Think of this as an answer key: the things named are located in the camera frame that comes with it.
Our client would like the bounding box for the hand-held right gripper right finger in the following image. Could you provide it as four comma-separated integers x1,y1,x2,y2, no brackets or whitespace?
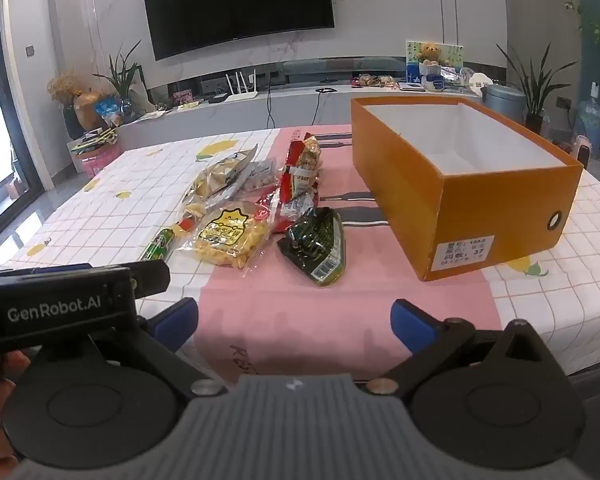
362,299,553,396

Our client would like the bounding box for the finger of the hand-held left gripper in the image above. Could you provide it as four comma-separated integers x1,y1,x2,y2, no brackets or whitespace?
129,260,172,302

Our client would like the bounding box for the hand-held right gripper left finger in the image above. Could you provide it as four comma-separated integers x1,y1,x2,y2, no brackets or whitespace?
87,297,227,397

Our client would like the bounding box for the green snack packet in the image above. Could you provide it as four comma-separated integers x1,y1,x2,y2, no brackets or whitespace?
139,220,188,262

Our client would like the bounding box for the yellow cracker packet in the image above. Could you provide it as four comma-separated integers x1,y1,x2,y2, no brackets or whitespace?
177,200,273,271

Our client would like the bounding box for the bread bun snack bag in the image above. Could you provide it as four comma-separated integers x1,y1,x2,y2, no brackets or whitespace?
182,145,259,217

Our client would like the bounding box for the dark green seaweed packet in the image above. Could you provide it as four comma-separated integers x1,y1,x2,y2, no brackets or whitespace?
276,206,347,288

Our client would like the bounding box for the orange cardboard box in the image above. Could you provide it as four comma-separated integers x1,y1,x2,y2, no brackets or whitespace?
350,97,584,282

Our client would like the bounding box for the clear grey snack packet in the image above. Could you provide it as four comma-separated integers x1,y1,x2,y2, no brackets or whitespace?
240,157,281,193

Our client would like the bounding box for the red yellow stick snack packet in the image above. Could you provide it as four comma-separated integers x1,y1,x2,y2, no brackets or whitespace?
280,132,323,206

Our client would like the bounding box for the pile of wrapped snacks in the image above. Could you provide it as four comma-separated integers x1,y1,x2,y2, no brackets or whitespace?
352,74,398,88

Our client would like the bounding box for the blue packet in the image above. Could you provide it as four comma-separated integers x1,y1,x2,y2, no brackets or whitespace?
95,97,124,126

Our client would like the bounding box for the golden jar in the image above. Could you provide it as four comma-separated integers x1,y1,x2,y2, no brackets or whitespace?
75,89,112,131

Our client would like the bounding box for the glass sliding door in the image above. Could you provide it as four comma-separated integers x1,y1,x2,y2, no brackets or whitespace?
0,0,46,256

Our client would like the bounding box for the long leaf potted plant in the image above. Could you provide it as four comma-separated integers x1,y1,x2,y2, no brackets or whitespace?
94,40,143,111

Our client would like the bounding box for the white router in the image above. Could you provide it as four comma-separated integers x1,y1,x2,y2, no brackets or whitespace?
223,71,261,103

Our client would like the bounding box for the dried yellow flowers vase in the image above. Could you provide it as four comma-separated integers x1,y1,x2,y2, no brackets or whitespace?
47,72,84,138

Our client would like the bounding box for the grey tv cabinet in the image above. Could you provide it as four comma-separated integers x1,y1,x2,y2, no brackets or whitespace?
115,57,526,151

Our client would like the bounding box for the grey blue trash can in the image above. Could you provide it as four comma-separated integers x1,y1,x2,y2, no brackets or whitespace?
481,84,526,123

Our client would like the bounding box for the pink small appliance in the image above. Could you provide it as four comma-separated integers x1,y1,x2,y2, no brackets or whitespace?
570,135,595,170

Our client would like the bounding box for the white round item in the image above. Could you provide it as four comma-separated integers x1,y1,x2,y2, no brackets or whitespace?
467,72,494,96

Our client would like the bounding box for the large water bottle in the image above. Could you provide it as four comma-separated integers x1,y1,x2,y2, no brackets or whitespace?
575,100,600,153

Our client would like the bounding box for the tall potted plant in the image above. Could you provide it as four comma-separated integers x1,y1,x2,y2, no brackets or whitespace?
497,42,566,133

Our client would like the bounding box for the teddy bear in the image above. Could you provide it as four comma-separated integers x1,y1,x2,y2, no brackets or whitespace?
419,42,443,68

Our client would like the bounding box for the black television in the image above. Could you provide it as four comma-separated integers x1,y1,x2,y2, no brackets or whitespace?
141,0,337,61

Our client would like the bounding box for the black cable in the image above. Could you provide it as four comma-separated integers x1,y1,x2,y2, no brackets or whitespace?
266,87,338,131

